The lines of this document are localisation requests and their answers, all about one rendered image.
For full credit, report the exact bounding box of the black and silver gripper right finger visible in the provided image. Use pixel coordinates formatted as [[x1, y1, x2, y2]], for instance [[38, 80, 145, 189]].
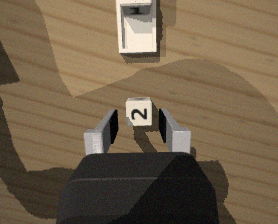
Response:
[[159, 109, 191, 154]]

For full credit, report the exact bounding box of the white tray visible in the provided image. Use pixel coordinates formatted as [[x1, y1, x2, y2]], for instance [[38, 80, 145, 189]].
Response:
[[116, 0, 156, 54]]

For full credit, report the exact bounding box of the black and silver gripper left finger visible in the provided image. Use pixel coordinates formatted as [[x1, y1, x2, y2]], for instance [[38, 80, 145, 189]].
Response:
[[84, 110, 118, 156]]

